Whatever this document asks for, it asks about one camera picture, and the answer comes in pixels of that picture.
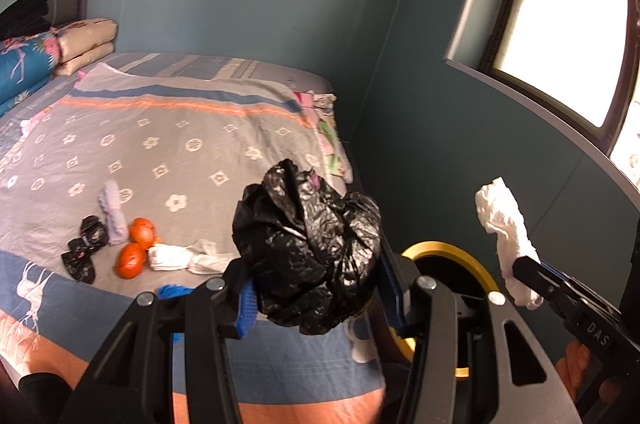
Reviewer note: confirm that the blue floral folded quilt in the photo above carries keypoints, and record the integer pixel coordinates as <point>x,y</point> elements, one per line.
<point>25,63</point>

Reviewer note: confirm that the floral patterned cloth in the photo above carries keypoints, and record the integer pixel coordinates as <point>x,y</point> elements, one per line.
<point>330,138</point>

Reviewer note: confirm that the white sock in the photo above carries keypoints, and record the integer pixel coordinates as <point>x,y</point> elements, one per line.
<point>210,261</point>

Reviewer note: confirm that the grey floral printed bedsheet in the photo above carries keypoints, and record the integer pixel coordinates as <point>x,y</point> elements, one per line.
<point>200,138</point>

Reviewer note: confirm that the white tissue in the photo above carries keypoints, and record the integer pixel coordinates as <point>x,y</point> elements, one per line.
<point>502,219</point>
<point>166,257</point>

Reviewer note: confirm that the lavender sock near tangerines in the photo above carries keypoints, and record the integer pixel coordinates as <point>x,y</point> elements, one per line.
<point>114,209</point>

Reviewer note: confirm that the grey padded headboard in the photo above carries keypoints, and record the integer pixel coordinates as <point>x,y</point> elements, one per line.
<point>70,6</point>

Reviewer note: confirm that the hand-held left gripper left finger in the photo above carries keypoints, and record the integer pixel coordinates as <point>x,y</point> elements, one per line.
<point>246,309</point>

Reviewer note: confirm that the beige folded quilt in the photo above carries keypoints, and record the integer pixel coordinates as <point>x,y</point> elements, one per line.
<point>85,38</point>

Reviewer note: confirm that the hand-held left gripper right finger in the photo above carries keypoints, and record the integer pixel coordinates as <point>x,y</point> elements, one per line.
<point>391,294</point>

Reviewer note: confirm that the blue crumpled wrapper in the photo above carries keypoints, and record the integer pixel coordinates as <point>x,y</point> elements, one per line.
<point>175,291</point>

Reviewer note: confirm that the yellow rimmed trash bin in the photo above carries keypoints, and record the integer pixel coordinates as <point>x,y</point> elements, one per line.
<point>440,247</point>

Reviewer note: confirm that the person's right hand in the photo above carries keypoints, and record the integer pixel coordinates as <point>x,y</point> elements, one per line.
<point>572,366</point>

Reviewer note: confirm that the window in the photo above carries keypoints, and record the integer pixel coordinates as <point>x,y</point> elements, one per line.
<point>560,28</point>

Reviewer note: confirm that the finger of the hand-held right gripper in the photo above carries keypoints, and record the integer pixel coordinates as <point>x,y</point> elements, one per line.
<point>552,278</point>
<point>530,271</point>

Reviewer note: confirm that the black plastic bag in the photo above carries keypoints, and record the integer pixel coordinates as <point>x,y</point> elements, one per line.
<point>310,254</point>

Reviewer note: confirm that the striped bed sheet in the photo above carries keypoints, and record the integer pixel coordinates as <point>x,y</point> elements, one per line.
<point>210,66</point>

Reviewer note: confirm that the orange tangerine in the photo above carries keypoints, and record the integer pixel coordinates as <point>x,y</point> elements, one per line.
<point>130,262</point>

